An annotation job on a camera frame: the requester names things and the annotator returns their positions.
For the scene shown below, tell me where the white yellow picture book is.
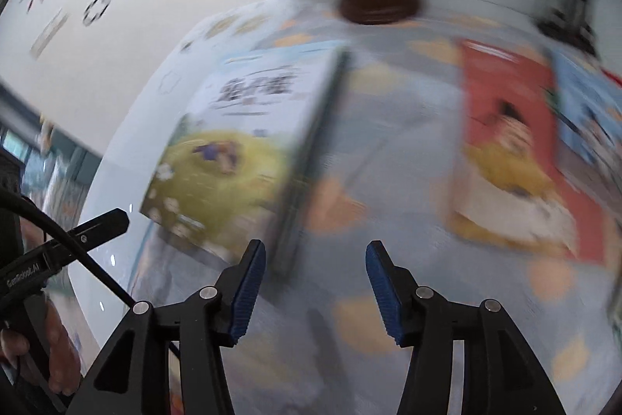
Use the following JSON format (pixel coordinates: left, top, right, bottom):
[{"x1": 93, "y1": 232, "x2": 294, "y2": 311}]
[{"x1": 140, "y1": 41, "x2": 347, "y2": 262}]

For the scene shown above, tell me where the person left hand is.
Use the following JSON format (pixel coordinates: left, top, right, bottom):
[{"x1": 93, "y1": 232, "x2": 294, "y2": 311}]
[{"x1": 1, "y1": 299, "x2": 81, "y2": 396}]

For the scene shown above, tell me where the floral tablecloth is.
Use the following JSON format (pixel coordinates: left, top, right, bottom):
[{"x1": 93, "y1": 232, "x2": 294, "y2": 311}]
[{"x1": 107, "y1": 0, "x2": 621, "y2": 414}]

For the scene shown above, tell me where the red book with yellow figure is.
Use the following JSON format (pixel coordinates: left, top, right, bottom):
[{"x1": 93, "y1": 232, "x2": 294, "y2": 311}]
[{"x1": 447, "y1": 40, "x2": 606, "y2": 265}]

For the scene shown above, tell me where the light blue cartoon book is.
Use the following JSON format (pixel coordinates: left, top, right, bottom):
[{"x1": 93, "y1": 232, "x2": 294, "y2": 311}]
[{"x1": 551, "y1": 52, "x2": 621, "y2": 213}]

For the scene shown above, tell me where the black fan stand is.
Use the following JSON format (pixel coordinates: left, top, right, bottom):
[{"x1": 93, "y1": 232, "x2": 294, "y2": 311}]
[{"x1": 533, "y1": 0, "x2": 599, "y2": 58}]

